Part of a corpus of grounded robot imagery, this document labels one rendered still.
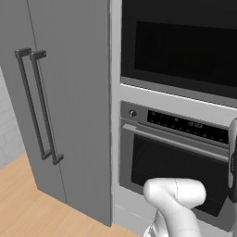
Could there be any grey fridge door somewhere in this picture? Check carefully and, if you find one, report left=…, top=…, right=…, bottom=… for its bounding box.
left=26, top=0, right=113, bottom=228
left=0, top=0, right=68, bottom=205

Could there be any oven door with window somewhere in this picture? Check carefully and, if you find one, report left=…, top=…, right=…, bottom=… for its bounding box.
left=118, top=118, right=237, bottom=233

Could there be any black microwave oven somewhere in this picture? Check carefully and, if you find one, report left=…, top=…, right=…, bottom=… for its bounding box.
left=120, top=0, right=237, bottom=109

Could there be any pale grey cabinet housing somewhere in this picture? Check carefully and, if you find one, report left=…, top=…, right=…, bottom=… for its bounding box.
left=108, top=0, right=237, bottom=237

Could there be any steel built-in oven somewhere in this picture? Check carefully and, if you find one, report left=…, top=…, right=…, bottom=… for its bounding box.
left=118, top=99, right=237, bottom=233

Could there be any steel oven door handle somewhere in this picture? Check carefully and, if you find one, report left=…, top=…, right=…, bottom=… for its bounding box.
left=122, top=123, right=231, bottom=163

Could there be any dark fridge door handle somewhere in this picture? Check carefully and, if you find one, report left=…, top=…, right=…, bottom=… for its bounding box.
left=29, top=49, right=65, bottom=166
left=14, top=47, right=53, bottom=161

